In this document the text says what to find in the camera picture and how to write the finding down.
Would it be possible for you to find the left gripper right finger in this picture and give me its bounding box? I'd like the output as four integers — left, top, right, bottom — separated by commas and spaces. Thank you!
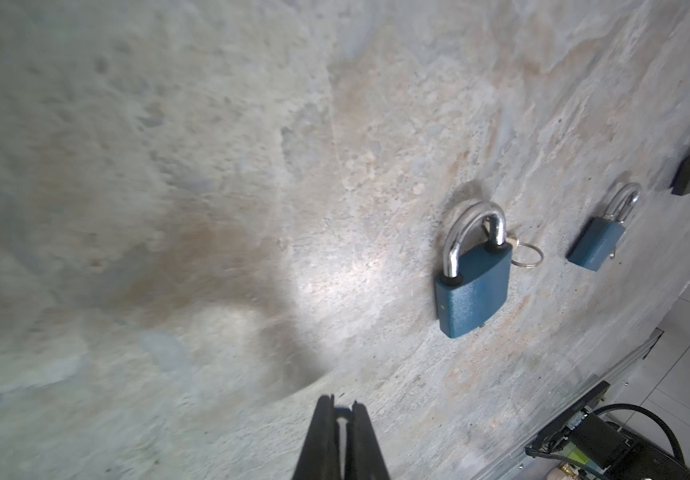
344, 402, 390, 480

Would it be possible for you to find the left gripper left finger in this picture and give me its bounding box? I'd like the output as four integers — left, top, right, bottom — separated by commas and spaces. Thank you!
292, 395, 341, 480

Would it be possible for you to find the blue padlock with key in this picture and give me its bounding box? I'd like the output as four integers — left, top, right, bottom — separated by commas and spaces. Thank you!
435, 201, 545, 339

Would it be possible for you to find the small blue padlock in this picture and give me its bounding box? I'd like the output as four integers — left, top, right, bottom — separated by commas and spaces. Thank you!
567, 182, 642, 272

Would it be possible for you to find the aluminium mounting rail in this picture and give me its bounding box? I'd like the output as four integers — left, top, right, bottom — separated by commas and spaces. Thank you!
473, 328, 664, 480

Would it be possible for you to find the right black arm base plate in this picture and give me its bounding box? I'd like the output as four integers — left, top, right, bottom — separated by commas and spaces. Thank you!
525, 381, 610, 456

